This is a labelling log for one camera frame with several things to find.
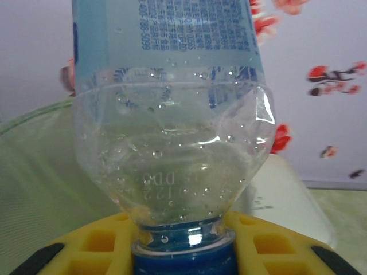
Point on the clear bottle with blue cap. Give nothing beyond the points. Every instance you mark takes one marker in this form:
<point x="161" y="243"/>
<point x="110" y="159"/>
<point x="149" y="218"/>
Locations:
<point x="172" y="143"/>

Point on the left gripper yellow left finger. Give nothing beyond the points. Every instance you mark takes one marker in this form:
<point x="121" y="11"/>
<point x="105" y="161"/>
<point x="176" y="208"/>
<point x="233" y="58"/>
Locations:
<point x="71" y="257"/>

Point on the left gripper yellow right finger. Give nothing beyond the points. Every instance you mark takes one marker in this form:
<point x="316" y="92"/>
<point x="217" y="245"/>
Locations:
<point x="304" y="257"/>

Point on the translucent plastic bin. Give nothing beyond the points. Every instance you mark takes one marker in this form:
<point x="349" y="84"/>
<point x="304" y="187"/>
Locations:
<point x="37" y="172"/>

